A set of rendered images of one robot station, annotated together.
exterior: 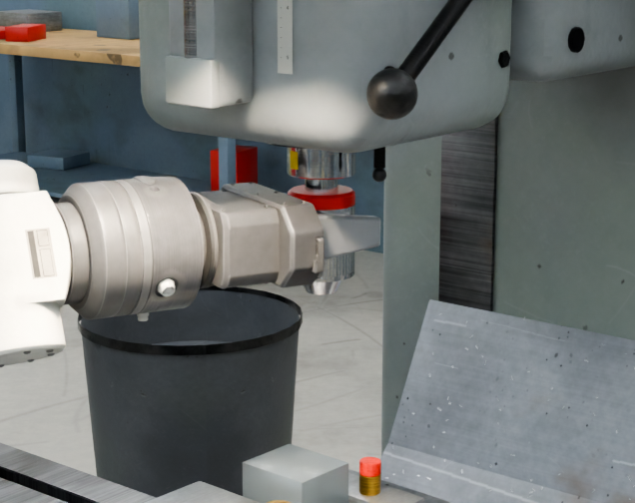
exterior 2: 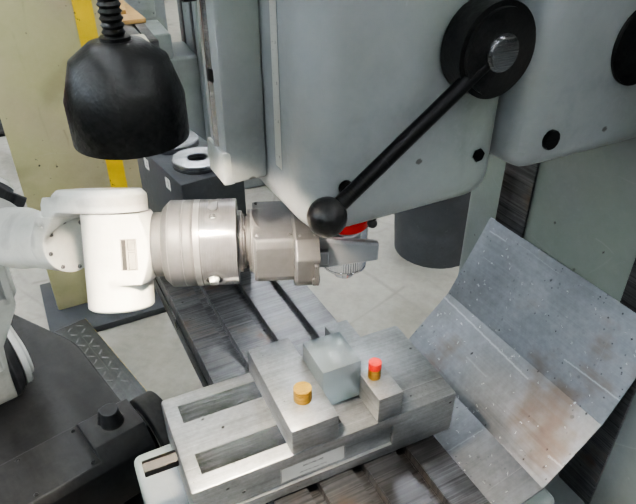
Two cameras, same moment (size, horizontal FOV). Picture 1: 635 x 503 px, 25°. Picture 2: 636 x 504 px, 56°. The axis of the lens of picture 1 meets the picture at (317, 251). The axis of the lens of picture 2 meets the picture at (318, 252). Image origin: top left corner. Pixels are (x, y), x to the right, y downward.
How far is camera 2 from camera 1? 0.54 m
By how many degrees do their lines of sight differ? 29
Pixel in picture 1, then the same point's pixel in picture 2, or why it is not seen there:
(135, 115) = not seen: outside the picture
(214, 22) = (224, 127)
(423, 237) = (494, 180)
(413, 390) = (468, 268)
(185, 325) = not seen: hidden behind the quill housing
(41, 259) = (128, 259)
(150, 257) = (198, 265)
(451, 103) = (417, 194)
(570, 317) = (566, 259)
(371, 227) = (370, 249)
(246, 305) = not seen: hidden behind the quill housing
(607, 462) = (560, 358)
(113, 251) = (172, 260)
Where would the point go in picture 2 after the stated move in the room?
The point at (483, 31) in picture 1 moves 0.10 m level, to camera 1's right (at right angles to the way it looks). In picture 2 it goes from (457, 137) to (588, 158)
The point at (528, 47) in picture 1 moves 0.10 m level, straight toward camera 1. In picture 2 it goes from (507, 142) to (467, 187)
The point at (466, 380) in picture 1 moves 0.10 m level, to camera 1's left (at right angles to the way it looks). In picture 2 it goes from (497, 274) to (434, 260)
